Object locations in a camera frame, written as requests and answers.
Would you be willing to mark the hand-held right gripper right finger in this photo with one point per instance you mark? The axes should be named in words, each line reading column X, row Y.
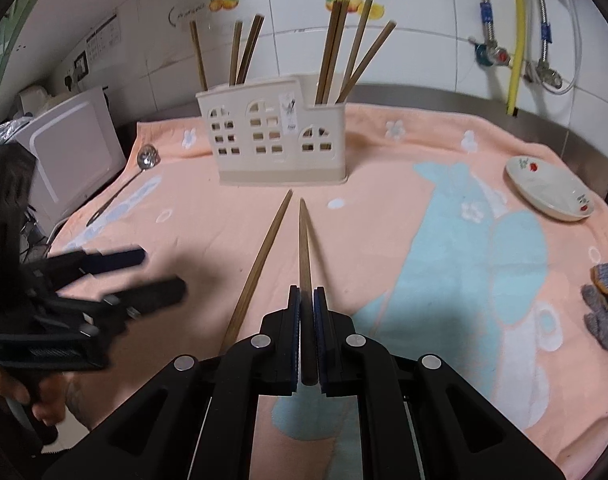
column 318, row 340

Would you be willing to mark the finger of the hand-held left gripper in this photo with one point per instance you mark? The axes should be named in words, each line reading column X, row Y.
column 154, row 294
column 119, row 259

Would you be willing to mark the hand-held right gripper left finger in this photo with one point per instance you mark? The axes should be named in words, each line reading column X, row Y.
column 295, row 340

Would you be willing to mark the brown wooden chopstick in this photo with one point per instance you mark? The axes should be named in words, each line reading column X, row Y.
column 235, row 50
column 249, row 45
column 199, row 55
column 358, row 40
column 369, row 57
column 304, row 250
column 261, row 260
column 328, row 45
column 338, row 45

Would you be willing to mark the beige plastic utensil holder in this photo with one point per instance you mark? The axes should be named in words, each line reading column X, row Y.
column 224, row 172

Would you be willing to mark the person's left hand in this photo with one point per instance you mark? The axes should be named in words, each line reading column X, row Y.
column 44, row 395

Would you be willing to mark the slotted metal spoon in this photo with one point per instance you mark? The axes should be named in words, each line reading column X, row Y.
column 148, row 156

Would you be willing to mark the white box appliance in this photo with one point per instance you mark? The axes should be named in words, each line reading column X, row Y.
column 74, row 160

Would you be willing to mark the peach printed towel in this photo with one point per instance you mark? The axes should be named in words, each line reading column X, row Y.
column 384, row 170

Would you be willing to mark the white flower print dish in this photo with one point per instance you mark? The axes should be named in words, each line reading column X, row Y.
column 549, row 190

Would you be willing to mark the grey work glove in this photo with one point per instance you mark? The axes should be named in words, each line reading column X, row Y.
column 604, row 320

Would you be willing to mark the metal water valve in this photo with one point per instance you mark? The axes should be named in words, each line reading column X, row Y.
column 491, row 54
column 546, row 76

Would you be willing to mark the yellow pipe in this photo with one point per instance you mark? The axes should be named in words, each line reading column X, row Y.
column 518, row 35

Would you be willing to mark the black wall socket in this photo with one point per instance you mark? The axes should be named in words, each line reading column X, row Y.
column 80, row 67

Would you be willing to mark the white wall label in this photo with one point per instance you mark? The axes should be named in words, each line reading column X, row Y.
column 104, row 37

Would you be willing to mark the orange fruit wall sticker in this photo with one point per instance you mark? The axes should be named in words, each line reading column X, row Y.
column 223, row 2
column 351, row 2

